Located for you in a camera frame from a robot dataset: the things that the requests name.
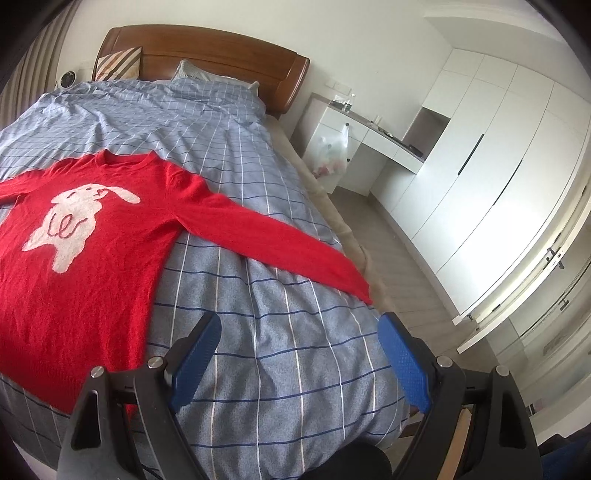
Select striped brown pillow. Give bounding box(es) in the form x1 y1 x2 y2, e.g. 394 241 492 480
93 47 142 81

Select small round bedside device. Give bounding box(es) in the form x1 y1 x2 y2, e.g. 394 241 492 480
56 70 77 90

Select white wardrobe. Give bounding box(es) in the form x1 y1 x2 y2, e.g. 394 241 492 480
372 50 590 315

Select red knit sweater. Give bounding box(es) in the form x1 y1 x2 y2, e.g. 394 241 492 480
1 150 370 413

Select white plastic bag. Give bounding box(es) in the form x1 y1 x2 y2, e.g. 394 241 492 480
308 123 349 178

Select blue plaid duvet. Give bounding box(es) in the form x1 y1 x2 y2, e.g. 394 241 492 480
1 79 409 479

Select beige bed blanket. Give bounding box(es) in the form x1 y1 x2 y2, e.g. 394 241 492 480
263 115 394 313

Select items on desk top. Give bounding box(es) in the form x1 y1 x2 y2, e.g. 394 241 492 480
329 93 356 113

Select wooden bed headboard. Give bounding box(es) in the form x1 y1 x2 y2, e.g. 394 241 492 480
97 24 310 118

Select beige curtain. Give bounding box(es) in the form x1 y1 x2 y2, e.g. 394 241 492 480
1 1 80 128

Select white desk with drawers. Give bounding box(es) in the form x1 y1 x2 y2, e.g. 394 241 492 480
290 94 424 196

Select grey bed pillow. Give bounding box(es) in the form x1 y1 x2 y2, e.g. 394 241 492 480
172 59 259 95

